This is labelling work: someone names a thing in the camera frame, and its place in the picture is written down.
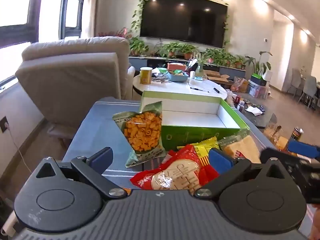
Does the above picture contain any black wall television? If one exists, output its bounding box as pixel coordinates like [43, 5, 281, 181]
[139, 0, 228, 48]

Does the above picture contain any red flower decoration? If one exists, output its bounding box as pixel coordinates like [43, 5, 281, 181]
[99, 27, 133, 39]

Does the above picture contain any dark framed window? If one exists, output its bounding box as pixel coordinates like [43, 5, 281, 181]
[0, 0, 88, 85]

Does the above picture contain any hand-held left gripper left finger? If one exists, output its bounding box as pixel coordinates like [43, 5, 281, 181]
[35, 147, 127, 197]

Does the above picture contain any white cable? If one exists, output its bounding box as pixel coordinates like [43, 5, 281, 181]
[6, 125, 33, 174]

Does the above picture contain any orange plastic bag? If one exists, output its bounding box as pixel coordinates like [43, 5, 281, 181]
[230, 77, 249, 93]

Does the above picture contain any large yellow snack packet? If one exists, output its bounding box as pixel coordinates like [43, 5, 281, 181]
[177, 136, 220, 167]

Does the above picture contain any blue striped tablecloth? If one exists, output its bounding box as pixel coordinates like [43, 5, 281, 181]
[62, 97, 288, 195]

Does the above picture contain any green cardboard box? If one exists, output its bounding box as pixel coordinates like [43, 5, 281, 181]
[139, 91, 250, 152]

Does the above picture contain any row of potted plants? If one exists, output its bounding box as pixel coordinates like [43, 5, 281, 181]
[129, 36, 248, 70]

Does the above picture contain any clear storage box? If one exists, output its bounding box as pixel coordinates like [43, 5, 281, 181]
[249, 84, 269, 98]

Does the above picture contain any small glass jar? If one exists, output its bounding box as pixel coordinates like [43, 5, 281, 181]
[236, 96, 247, 110]

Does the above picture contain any open cardboard box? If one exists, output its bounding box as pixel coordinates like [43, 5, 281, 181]
[204, 69, 230, 84]

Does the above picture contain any grey dining chair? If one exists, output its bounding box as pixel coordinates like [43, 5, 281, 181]
[299, 76, 318, 108]
[287, 68, 302, 94]

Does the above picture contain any dark television cabinet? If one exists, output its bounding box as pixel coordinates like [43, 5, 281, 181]
[129, 55, 247, 79]

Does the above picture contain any clear plastic bag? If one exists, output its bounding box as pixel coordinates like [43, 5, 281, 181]
[225, 90, 237, 105]

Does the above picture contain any pile of dark wrappers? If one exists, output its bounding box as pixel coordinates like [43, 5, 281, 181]
[151, 69, 168, 83]

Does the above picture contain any yellow canister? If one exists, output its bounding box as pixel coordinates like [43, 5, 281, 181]
[139, 67, 153, 85]

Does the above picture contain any glass vase with stems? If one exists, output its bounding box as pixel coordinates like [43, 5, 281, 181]
[196, 55, 205, 77]

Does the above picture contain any tall leafy plant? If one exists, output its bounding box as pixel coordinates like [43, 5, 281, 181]
[246, 51, 273, 75]

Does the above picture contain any orange box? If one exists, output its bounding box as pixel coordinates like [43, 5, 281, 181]
[167, 62, 187, 71]

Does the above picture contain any beige cake packet red print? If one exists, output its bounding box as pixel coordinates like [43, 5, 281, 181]
[219, 130, 262, 164]

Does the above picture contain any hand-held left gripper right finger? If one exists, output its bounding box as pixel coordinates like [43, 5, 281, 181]
[194, 148, 284, 197]

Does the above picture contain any green bag of orange snacks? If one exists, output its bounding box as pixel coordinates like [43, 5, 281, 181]
[112, 101, 167, 168]

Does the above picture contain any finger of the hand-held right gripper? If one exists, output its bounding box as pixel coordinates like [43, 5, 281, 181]
[287, 140, 320, 158]

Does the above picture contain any green and black box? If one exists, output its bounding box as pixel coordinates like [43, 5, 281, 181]
[250, 73, 267, 85]

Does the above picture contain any red packet of round cakes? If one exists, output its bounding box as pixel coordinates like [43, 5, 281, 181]
[130, 144, 219, 191]

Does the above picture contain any black snack can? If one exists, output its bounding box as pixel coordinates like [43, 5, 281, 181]
[290, 127, 304, 144]

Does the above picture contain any white round table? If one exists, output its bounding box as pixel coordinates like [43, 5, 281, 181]
[132, 74, 227, 103]

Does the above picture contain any beige sofa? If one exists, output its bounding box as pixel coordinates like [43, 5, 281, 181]
[15, 36, 135, 140]

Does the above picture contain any blue basin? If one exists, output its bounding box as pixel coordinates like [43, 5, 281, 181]
[167, 70, 189, 83]

